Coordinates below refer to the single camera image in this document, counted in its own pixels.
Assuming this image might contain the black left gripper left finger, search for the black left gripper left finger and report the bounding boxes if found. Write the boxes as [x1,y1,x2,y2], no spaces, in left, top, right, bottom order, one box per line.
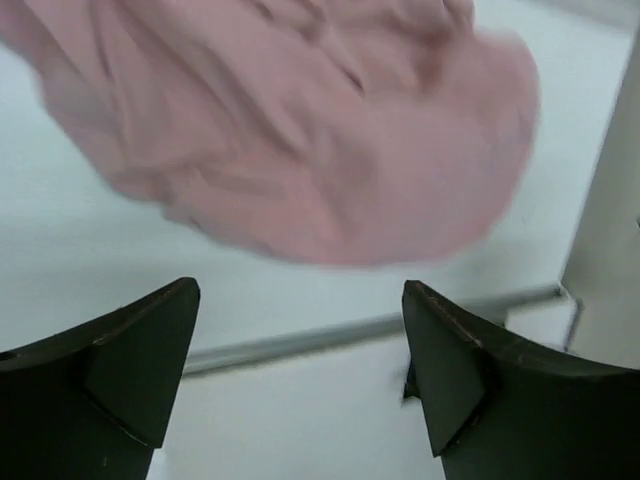
[1,277,200,480]

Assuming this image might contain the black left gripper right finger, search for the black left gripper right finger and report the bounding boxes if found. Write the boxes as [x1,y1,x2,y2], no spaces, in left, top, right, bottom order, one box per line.
[402,281,639,479]

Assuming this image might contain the pink trousers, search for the pink trousers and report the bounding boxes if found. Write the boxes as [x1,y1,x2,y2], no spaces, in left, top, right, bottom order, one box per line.
[1,1,540,266]

